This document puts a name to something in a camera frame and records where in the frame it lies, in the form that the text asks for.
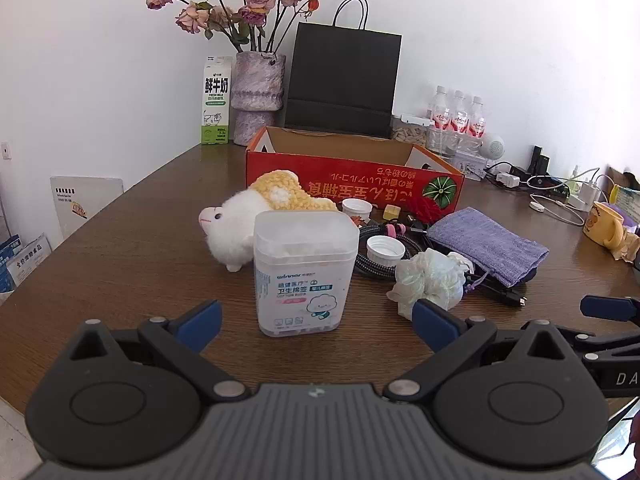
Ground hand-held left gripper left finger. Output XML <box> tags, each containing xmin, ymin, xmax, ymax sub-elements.
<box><xmin>66</xmin><ymin>299</ymin><xmax>251</xmax><ymax>405</ymax></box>

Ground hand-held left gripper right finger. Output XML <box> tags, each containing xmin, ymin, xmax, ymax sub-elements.
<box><xmin>383</xmin><ymin>298</ymin><xmax>586</xmax><ymax>403</ymax></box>

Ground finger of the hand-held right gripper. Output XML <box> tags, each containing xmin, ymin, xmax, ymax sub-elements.
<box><xmin>550</xmin><ymin>324</ymin><xmax>640</xmax><ymax>363</ymax></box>
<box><xmin>580</xmin><ymin>296</ymin><xmax>640</xmax><ymax>325</ymax></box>

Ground pale plastic bag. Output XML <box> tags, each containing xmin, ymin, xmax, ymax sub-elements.
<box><xmin>386</xmin><ymin>248</ymin><xmax>468</xmax><ymax>320</ymax></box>

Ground black USB cable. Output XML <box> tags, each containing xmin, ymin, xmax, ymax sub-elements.
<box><xmin>465</xmin><ymin>272</ymin><xmax>528</xmax><ymax>308</ymax></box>

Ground black braided cable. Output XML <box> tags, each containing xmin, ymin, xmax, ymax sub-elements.
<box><xmin>352</xmin><ymin>222</ymin><xmax>431</xmax><ymax>277</ymax></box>

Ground large white bottle cap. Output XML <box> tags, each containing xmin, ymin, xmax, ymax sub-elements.
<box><xmin>366</xmin><ymin>235</ymin><xmax>406</xmax><ymax>263</ymax></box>

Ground purple knitted pouch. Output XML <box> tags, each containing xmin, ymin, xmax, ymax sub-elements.
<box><xmin>426</xmin><ymin>206</ymin><xmax>551</xmax><ymax>288</ymax></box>

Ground white plush sheep toy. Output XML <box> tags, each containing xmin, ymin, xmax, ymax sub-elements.
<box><xmin>198</xmin><ymin>170</ymin><xmax>339</xmax><ymax>273</ymax></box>

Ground clear cotton swab box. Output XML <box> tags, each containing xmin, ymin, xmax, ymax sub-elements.
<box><xmin>253</xmin><ymin>210</ymin><xmax>361</xmax><ymax>337</ymax></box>

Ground red fabric rose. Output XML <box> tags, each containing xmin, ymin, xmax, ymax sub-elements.
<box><xmin>407</xmin><ymin>195</ymin><xmax>453</xmax><ymax>226</ymax></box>

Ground small white bottle cap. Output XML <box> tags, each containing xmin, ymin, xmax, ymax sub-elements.
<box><xmin>341</xmin><ymin>198</ymin><xmax>373</xmax><ymax>219</ymax></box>

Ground red cardboard box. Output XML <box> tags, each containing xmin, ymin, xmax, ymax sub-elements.
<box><xmin>245</xmin><ymin>126</ymin><xmax>466</xmax><ymax>216</ymax></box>

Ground clear container of seeds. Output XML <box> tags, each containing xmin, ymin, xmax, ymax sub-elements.
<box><xmin>391</xmin><ymin>113</ymin><xmax>435</xmax><ymax>150</ymax></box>

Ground yellow mug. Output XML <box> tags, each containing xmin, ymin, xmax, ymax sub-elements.
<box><xmin>582</xmin><ymin>201</ymin><xmax>626</xmax><ymax>251</ymax></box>

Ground white plug charger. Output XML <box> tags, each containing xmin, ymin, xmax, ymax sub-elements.
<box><xmin>570</xmin><ymin>180</ymin><xmax>606</xmax><ymax>211</ymax></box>

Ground black and red gadget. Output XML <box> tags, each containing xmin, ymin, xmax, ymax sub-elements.
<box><xmin>527</xmin><ymin>175</ymin><xmax>571</xmax><ymax>200</ymax></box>

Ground white printed tin box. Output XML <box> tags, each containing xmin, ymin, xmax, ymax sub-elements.
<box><xmin>450</xmin><ymin>150</ymin><xmax>488</xmax><ymax>181</ymax></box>

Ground black upright device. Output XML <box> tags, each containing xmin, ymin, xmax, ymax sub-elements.
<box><xmin>529</xmin><ymin>145</ymin><xmax>551</xmax><ymax>176</ymax></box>

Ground blue white boxes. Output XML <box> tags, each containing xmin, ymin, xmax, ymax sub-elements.
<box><xmin>0</xmin><ymin>232</ymin><xmax>53</xmax><ymax>306</ymax></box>

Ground white round speaker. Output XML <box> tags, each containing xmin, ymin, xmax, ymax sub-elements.
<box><xmin>480</xmin><ymin>131</ymin><xmax>506</xmax><ymax>158</ymax></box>

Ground clear water bottle red label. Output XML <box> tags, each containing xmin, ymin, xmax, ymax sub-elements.
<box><xmin>427</xmin><ymin>85</ymin><xmax>453</xmax><ymax>153</ymax></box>
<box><xmin>467</xmin><ymin>96</ymin><xmax>488</xmax><ymax>153</ymax></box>
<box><xmin>450</xmin><ymin>90</ymin><xmax>471</xmax><ymax>151</ymax></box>

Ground white green milk carton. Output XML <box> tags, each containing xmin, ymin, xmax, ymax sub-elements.
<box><xmin>200</xmin><ymin>56</ymin><xmax>234</xmax><ymax>145</ymax></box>

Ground black paper bag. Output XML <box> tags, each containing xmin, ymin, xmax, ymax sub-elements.
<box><xmin>284</xmin><ymin>0</ymin><xmax>402</xmax><ymax>140</ymax></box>

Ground white cable with round puck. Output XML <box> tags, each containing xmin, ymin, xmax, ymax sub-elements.
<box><xmin>529</xmin><ymin>192</ymin><xmax>586</xmax><ymax>226</ymax></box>

